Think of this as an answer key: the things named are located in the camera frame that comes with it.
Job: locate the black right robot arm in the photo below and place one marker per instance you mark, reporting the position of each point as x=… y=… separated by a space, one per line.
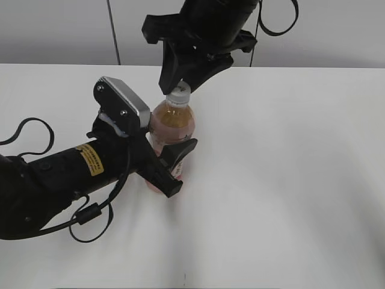
x=228 y=7

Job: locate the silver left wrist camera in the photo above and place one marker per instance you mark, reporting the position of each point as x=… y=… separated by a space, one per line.
x=120 y=107

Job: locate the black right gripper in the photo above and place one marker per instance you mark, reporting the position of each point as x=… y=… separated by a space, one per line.
x=207 y=38

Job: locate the white bottle cap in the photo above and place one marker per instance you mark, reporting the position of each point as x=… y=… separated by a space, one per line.
x=180 y=95

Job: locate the pink peach tea bottle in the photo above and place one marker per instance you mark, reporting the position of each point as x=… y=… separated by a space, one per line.
x=170 y=124

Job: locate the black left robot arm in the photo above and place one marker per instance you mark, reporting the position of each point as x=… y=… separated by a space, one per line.
x=34 y=193

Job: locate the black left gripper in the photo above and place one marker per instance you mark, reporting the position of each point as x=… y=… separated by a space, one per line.
x=122 y=145

